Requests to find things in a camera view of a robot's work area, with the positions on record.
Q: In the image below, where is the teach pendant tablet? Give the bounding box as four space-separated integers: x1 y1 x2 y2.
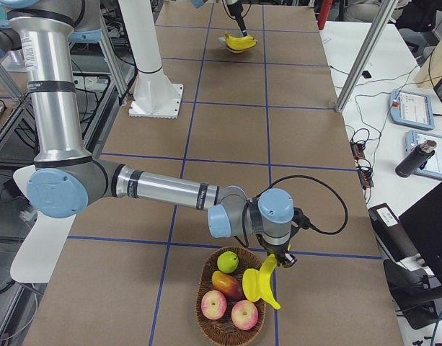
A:
389 89 435 130
404 129 442 181

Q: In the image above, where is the black monitor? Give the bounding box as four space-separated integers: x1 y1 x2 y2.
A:
384 182 442 329

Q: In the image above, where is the red cylinder object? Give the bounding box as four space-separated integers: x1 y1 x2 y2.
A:
317 0 332 30

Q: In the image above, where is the aluminium frame post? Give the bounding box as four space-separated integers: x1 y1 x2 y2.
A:
335 0 397 113

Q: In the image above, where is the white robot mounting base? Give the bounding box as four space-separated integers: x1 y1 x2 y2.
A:
119 0 184 119

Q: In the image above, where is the black water bottle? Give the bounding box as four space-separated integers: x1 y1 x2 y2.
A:
395 140 437 178

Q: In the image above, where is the lower teach pendant tablet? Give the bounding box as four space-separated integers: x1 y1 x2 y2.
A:
404 129 442 181

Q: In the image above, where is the yellow green banana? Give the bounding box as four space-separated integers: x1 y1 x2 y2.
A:
257 254 281 310

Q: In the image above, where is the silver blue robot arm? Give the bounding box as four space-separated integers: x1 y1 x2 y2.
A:
190 0 247 37
0 1 296 267

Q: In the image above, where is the pink apple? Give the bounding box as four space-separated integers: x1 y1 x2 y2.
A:
200 290 228 320
231 300 258 331

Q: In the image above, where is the green apple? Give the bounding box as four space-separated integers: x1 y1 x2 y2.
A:
216 251 239 274

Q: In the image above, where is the black box with label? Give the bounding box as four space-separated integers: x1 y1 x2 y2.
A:
368 203 419 262

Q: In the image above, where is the woven wicker basket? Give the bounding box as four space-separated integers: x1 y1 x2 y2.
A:
195 247 267 345

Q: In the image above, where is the pink apple lower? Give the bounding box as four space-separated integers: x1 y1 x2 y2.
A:
231 300 258 331

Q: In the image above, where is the pink apple upper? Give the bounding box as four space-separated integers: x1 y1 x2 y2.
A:
200 290 228 320

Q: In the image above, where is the upper teach pendant tablet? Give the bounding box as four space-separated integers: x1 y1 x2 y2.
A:
389 89 435 130

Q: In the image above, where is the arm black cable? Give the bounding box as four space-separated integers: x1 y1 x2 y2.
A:
242 174 349 248

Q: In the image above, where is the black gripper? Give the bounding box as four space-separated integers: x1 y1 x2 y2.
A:
231 3 247 33
262 239 297 267

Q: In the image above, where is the red yellow mango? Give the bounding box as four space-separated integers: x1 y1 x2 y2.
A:
211 270 244 301

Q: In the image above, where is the yellow starfruit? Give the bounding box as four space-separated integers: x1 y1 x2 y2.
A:
242 268 260 302

